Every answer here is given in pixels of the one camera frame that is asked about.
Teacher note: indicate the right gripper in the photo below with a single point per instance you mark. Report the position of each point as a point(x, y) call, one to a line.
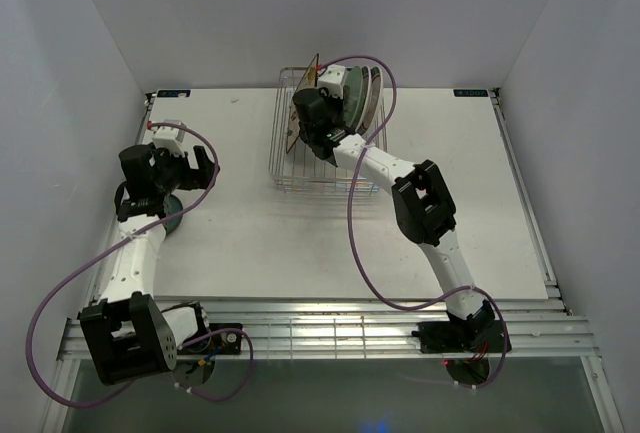
point(334, 100)

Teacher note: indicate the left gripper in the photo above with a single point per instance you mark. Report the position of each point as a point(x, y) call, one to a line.
point(203, 177)

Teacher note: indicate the square floral plate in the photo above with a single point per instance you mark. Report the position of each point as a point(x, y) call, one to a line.
point(307, 80)

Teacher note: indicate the mint green flower plate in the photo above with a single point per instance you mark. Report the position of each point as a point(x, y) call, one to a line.
point(354, 95)

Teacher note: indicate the white plate teal rim back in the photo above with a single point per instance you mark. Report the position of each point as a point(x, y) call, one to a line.
point(377, 89)

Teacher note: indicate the white plate teal rim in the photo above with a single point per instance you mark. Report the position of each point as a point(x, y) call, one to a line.
point(364, 124)
point(377, 89)

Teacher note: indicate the white plate teal rim front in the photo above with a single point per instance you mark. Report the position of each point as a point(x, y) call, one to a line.
point(364, 124)

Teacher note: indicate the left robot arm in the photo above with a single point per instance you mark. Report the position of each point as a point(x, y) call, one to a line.
point(127, 334)

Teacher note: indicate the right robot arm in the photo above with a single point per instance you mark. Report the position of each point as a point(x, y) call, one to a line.
point(423, 206)

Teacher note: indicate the dark teal saucer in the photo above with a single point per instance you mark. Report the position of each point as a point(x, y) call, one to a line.
point(172, 208)

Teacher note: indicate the dark label sticker left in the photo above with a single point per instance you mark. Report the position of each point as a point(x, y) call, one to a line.
point(173, 93)

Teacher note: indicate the dark label sticker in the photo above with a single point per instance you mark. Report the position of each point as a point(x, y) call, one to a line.
point(470, 93)
point(173, 93)

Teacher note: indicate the dark label sticker right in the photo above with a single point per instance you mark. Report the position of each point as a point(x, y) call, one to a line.
point(470, 93)

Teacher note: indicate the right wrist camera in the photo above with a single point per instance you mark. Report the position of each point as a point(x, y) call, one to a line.
point(332, 79)

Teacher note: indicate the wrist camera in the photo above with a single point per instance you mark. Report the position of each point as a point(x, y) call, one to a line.
point(332, 79)
point(170, 137)

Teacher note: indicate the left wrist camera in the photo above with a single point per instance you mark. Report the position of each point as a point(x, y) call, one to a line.
point(170, 137)

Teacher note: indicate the metal wire dish rack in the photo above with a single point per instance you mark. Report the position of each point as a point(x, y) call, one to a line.
point(300, 170)

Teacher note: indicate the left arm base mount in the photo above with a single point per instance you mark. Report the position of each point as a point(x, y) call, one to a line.
point(226, 343)

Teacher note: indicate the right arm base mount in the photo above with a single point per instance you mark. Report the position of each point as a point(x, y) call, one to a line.
point(445, 337)

